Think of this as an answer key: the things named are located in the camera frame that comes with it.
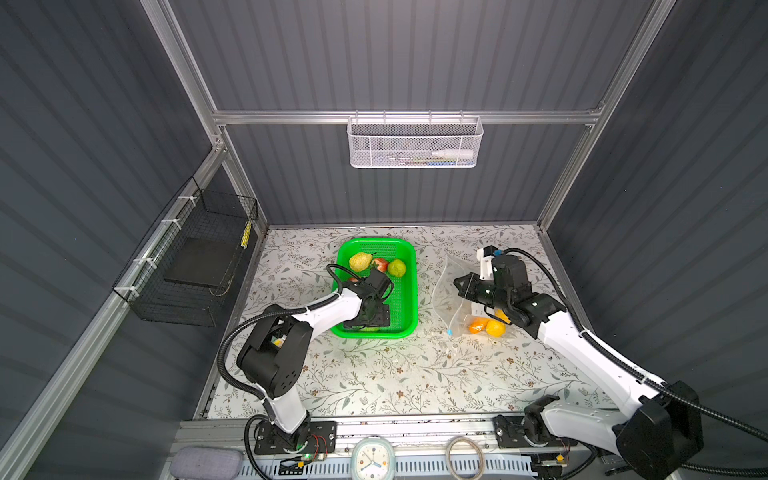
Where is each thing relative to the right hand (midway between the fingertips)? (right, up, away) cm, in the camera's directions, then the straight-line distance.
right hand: (457, 282), depth 80 cm
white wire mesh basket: (-8, +55, +44) cm, 71 cm away
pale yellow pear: (-28, +5, +23) cm, 37 cm away
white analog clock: (-22, -40, -10) cm, 47 cm away
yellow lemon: (+13, -14, +8) cm, 21 cm away
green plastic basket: (-16, +6, +24) cm, 29 cm away
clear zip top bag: (+1, -9, +3) cm, 10 cm away
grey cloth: (-61, -40, -12) cm, 74 cm away
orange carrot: (+8, -14, +9) cm, 18 cm away
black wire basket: (-70, +2, -7) cm, 70 cm away
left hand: (-23, -13, +12) cm, 29 cm away
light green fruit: (-16, +3, +22) cm, 27 cm away
